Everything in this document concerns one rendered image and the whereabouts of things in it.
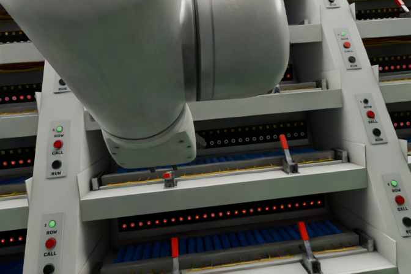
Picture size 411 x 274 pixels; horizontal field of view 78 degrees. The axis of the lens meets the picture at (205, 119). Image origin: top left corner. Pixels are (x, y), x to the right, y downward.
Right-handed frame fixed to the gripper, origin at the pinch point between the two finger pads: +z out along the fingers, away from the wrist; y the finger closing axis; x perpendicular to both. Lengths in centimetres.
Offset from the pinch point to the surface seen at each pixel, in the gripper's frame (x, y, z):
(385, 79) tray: 22, 60, 18
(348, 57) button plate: 25, 46, 10
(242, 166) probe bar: 2.8, 16.6, 20.2
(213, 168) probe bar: 3.0, 9.6, 20.0
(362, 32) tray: 34, 54, 11
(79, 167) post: 4.2, -18.5, 13.8
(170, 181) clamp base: 0.3, -0.4, 17.6
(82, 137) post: 10.9, -18.4, 13.4
